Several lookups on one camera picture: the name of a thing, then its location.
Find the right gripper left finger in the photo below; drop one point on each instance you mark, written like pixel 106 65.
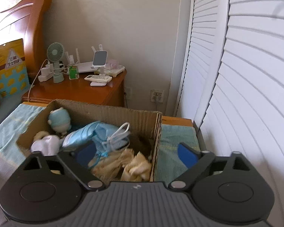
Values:
pixel 76 163

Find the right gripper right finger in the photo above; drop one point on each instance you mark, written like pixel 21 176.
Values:
pixel 197 163

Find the blue face mask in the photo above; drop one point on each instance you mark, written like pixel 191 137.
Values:
pixel 108 138
pixel 80 137

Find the white sock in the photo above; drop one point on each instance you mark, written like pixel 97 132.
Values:
pixel 48 145

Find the blue round plush toy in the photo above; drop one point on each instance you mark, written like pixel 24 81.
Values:
pixel 60 120

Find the cream knotted fabric toy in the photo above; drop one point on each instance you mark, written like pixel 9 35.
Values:
pixel 121 165

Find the dark brown scrunchie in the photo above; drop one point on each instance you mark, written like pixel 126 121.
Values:
pixel 143 145

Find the brown cardboard box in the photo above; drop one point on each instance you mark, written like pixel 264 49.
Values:
pixel 142 123

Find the wooden nightstand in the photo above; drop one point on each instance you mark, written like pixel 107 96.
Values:
pixel 112 94

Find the green small box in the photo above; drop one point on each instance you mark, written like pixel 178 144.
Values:
pixel 73 72

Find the white louvered doors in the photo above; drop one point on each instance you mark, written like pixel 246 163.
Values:
pixel 232 85

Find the white power strip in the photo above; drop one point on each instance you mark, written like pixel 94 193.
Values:
pixel 46 73

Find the white wifi router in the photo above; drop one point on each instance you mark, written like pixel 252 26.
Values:
pixel 82 67

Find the yellow blue snack bag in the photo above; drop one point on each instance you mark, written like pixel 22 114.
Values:
pixel 13 70

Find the wooden headboard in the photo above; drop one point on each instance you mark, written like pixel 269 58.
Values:
pixel 25 21

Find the wall power socket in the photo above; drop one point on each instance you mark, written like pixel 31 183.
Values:
pixel 157 96

